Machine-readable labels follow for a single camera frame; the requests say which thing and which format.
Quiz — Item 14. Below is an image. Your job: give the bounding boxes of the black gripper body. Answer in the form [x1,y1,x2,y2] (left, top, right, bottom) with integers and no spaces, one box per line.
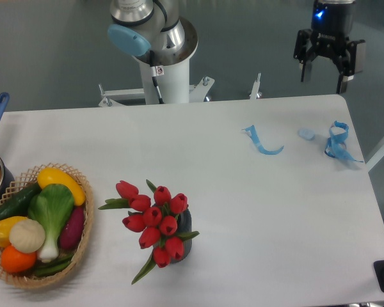
[293,1,366,74]

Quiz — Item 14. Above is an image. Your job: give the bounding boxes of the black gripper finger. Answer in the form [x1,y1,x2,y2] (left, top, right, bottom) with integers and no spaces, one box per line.
[336,62,355,94]
[299,54,317,83]

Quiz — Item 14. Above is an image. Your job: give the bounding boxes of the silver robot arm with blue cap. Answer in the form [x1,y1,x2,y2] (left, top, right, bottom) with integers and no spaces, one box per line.
[108,1,365,93]

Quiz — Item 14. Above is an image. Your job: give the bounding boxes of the dark grey ribbed vase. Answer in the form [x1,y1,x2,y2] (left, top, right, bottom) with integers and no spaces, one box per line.
[150,204,199,268]

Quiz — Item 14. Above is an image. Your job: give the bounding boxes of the blue crumpled ribbon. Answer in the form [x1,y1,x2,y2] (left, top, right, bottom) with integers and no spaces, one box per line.
[324,121,364,162]

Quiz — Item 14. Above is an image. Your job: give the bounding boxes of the blue curled tape strip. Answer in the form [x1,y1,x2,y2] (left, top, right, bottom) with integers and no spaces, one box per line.
[243,125,284,155]

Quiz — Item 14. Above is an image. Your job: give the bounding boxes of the red tulip bouquet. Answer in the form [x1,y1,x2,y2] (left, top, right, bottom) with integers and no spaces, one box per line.
[99,180,189,284]

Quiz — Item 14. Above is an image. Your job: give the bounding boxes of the green bok choy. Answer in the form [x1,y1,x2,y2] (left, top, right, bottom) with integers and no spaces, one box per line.
[28,184,74,263]

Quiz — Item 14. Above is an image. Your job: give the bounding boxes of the purple sweet potato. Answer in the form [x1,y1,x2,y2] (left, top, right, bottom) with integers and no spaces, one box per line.
[59,207,84,250]

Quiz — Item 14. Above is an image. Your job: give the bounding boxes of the green cucumber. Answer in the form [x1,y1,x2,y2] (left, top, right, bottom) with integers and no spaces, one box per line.
[0,182,41,221]

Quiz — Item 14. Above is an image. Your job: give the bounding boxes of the cream garlic bulb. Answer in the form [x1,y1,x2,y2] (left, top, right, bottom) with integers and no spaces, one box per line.
[9,219,45,253]

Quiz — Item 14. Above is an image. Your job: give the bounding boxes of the green bean pods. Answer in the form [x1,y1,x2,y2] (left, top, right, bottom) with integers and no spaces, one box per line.
[33,254,73,278]

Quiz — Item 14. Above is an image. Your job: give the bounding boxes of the woven wicker basket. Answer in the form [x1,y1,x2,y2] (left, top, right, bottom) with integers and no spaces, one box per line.
[0,163,94,290]

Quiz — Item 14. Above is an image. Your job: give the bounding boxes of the yellow bell pepper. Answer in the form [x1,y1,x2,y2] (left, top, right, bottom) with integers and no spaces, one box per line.
[0,216,27,248]

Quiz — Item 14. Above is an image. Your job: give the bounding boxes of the orange fruit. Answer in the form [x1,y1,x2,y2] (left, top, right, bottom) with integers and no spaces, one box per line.
[1,245,36,273]

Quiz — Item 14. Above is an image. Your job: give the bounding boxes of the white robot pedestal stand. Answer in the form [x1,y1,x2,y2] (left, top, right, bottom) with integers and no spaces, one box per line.
[97,57,263,108]

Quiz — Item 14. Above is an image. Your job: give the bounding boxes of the black cable on pedestal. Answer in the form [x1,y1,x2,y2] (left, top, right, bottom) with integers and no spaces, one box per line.
[148,50,165,105]

